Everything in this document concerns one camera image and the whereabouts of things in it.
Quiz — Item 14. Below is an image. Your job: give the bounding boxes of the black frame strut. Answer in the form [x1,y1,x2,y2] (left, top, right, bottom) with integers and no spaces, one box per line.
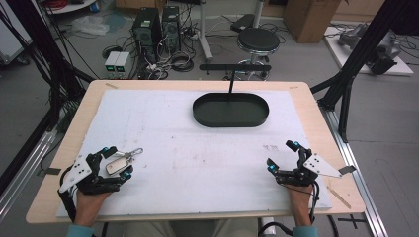
[0,0,97,197]
[309,0,419,144]

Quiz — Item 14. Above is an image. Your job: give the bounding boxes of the thin wooden stick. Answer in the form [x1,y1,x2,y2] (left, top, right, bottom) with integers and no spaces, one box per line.
[326,186,353,210]

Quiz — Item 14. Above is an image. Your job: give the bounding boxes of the white power supply unit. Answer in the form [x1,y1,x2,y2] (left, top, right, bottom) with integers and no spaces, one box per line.
[104,50,121,79]
[114,51,131,80]

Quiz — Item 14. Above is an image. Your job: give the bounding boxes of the person's left hand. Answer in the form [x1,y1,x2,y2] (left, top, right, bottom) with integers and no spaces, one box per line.
[74,191,113,219]

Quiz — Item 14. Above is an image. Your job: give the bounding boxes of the black and grey robot device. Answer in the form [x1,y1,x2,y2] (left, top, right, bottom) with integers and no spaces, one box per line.
[366,31,403,76]

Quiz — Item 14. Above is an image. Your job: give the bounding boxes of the white foam board mat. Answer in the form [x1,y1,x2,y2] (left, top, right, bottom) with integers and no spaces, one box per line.
[55,88,333,219]

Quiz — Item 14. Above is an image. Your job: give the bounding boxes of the cardboard box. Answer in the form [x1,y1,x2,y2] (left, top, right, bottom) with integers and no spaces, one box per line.
[284,0,342,44]

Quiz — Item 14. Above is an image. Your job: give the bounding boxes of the black looped cable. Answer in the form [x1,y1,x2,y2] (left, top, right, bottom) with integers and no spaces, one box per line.
[257,220,294,237]

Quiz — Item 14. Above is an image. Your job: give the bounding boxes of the silver keychain with tag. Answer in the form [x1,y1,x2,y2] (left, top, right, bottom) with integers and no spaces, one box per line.
[105,147,144,176]

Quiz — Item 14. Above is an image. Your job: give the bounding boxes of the black round stool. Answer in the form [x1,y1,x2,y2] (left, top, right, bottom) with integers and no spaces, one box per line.
[223,27,282,82]

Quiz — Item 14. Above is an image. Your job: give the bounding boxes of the person's right hand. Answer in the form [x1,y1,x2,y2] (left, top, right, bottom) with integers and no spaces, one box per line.
[288,185,314,217]

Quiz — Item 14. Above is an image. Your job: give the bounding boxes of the black oval tray hanger stand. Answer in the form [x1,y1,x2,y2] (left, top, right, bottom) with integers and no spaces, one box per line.
[192,63,273,128]

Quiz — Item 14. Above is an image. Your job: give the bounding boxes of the black computer tower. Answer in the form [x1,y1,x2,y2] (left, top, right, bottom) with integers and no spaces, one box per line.
[161,5,182,53]
[131,7,163,72]

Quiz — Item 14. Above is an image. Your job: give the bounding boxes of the white round table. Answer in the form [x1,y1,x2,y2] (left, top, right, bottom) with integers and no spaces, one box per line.
[42,0,98,15]

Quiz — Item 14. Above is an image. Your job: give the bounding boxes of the coiled black floor cables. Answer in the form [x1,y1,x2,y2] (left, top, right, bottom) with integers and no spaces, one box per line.
[169,52,196,73]

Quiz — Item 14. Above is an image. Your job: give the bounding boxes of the grey desk leg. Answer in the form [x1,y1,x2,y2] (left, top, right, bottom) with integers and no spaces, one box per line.
[197,0,214,63]

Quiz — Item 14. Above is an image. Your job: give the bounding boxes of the clear plastic bag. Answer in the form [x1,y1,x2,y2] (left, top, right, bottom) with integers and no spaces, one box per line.
[67,14,111,37]

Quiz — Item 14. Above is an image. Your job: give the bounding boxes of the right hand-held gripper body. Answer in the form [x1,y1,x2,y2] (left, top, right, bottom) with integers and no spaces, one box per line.
[274,148,344,188]

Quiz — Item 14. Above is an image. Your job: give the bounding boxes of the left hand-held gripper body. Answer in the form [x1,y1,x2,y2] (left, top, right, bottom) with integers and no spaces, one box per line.
[58,151,122,196]

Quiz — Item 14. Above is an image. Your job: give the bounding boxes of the white floor board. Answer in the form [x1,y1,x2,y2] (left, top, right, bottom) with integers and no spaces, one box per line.
[323,25,415,77]

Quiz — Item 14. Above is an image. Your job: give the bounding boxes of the aluminium rail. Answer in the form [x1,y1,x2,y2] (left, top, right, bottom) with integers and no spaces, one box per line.
[318,107,389,237]
[0,129,58,221]

